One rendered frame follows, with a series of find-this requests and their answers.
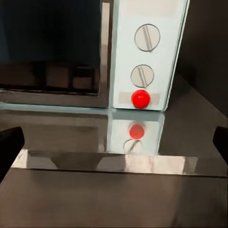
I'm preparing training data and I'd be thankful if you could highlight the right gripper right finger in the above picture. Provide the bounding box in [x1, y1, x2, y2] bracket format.
[213, 126, 228, 164]

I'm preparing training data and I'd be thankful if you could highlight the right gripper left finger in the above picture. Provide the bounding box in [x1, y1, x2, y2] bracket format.
[0, 127, 25, 183]

